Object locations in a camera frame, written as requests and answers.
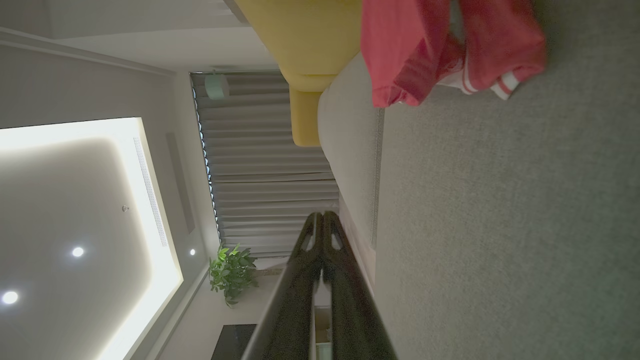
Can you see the grey fabric sofa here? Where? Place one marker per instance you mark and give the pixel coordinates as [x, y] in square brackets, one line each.
[500, 225]

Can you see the grey pleated curtain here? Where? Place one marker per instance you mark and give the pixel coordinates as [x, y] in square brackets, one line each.
[260, 165]

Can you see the black screen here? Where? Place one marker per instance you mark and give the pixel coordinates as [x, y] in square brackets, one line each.
[235, 342]

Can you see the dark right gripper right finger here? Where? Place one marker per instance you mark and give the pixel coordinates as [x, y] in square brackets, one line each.
[350, 310]

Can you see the pale green round device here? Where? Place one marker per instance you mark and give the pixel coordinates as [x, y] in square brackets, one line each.
[216, 86]

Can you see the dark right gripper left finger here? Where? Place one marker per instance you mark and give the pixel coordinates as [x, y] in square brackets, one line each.
[295, 300]

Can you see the red number 23 basketball jersey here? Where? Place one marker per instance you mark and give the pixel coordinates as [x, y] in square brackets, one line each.
[500, 40]

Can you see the red shorts with white stripe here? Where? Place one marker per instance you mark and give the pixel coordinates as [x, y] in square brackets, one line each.
[400, 45]

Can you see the long ceiling air vent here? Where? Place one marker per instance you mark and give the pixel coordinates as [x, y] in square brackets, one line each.
[150, 192]

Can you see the green potted plant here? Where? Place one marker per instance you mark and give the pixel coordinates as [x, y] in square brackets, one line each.
[232, 272]

